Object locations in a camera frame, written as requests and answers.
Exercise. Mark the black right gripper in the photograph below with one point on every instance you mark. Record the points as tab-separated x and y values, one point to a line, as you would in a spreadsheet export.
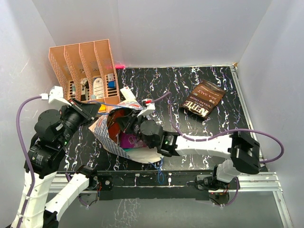
127	122

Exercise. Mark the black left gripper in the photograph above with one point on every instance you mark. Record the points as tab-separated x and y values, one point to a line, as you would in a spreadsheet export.
87	110

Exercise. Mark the blue checkered paper bag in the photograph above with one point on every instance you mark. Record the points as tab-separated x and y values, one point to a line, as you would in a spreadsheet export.
143	154

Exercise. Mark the brown kettle chips bag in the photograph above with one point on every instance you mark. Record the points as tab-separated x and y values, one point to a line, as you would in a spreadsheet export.
203	99

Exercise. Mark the red doritos bag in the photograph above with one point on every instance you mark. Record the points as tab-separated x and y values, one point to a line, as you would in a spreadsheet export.
113	126

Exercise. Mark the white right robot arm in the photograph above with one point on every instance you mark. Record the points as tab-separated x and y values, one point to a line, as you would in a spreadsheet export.
240	151

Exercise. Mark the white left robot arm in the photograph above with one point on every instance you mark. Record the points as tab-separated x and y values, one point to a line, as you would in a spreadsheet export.
54	129

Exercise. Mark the purple snack bag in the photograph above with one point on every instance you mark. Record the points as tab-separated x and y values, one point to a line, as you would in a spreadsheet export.
129	141

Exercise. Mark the yellow object in organizer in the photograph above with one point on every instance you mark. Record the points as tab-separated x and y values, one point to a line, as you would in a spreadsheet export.
102	109

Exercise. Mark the white label bottle in organizer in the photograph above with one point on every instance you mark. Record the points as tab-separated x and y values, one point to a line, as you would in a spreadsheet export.
98	88

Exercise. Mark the white tube in organizer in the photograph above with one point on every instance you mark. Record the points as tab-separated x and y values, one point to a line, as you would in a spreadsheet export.
73	89

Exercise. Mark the small white red box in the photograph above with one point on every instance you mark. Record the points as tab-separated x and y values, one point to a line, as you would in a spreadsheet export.
127	93

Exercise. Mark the blue item in organizer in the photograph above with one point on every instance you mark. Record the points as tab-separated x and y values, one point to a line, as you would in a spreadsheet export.
112	84

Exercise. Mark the orange plastic file organizer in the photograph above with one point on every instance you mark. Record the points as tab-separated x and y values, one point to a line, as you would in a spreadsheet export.
80	64

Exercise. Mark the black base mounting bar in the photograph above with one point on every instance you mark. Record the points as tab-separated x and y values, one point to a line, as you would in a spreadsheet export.
149	185

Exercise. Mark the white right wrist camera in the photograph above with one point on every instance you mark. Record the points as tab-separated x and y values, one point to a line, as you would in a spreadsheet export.
148	108

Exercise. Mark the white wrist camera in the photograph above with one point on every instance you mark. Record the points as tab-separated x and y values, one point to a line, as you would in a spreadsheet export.
148	108
55	97

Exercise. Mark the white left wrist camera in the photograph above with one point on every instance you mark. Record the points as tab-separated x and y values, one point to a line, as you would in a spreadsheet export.
55	97

